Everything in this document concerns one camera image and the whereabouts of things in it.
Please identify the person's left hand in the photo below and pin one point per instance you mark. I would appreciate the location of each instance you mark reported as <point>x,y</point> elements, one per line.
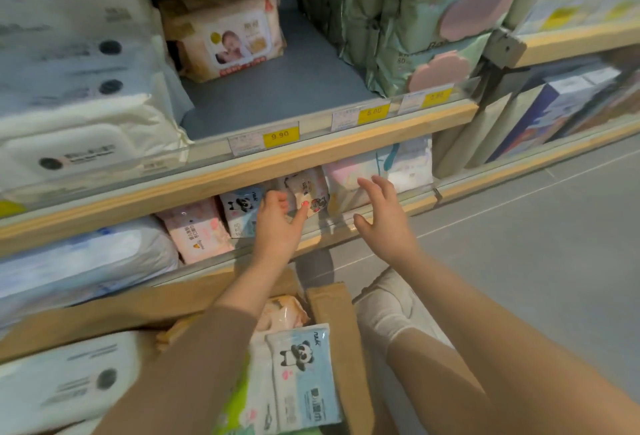
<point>275,235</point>

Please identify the person's right hand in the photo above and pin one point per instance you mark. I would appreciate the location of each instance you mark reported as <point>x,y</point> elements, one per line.
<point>390,230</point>

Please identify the person's right thumb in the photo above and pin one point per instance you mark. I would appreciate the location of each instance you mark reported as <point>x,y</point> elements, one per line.
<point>362,225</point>

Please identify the person's left thumb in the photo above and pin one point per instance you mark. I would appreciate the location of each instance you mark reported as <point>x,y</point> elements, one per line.
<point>301,215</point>

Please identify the person's left forearm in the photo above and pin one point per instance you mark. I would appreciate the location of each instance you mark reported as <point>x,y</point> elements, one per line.
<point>215,349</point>

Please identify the person's right forearm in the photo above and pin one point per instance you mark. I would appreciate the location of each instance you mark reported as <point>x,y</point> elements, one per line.
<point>500,339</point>

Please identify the white cartoon wipes packet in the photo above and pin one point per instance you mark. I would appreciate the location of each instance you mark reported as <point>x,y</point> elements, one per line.
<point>312,190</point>

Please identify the pink white tissue packet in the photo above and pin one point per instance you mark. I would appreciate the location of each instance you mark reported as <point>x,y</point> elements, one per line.
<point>345,182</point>

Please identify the blue panda wipes packet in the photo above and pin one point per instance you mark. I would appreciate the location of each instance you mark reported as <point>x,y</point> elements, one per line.
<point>240,212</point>
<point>305,379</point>

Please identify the white blue tissue packet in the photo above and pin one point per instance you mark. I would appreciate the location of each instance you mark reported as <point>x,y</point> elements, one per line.
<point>407,165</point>

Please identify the white yellow price tag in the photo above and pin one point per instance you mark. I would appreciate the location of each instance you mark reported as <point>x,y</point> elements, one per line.
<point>426,99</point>
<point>265,139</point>
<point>361,116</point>

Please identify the white shoe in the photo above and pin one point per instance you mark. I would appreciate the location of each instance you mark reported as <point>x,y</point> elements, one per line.
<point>390,309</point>

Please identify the beige pink wipes packet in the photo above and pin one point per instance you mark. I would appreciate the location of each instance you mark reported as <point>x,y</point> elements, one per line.
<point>282,314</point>

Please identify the pink heart wipes packet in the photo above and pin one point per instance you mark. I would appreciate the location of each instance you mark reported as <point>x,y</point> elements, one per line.
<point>197,232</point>

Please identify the wooden edged grey shelf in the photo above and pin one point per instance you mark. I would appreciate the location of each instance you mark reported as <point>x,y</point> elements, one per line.
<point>280,85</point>

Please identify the beige tall box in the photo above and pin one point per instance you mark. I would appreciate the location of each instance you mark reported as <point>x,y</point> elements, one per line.
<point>480,130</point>

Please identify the person's leg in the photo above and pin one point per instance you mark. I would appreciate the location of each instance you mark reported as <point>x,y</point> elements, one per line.
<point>430,384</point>

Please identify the wooden edged low shelf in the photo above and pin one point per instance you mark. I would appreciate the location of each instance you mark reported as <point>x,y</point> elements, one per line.
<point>525,162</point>

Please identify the green white wipes packet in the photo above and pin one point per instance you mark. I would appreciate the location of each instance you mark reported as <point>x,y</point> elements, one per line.
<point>250,399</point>

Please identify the beige baby photo wipes pack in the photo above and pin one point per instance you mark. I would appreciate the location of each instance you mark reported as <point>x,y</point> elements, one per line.
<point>225,35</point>

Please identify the brown cardboard box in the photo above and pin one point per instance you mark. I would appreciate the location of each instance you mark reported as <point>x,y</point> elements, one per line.
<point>125,309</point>

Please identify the stack of plain green packs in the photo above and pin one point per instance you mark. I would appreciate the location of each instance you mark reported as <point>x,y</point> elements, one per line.
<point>340,5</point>

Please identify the blue white box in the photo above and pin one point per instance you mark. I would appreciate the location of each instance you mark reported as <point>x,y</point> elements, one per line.
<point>550,110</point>

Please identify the large white blue wipes pack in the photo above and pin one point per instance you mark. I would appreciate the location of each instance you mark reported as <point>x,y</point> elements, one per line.
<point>85,265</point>

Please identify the wooden edged side shelf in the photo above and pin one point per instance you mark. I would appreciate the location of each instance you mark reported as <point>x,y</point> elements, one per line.
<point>575,42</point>

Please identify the grey metal shelf bracket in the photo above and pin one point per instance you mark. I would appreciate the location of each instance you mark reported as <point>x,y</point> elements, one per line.
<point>502,47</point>

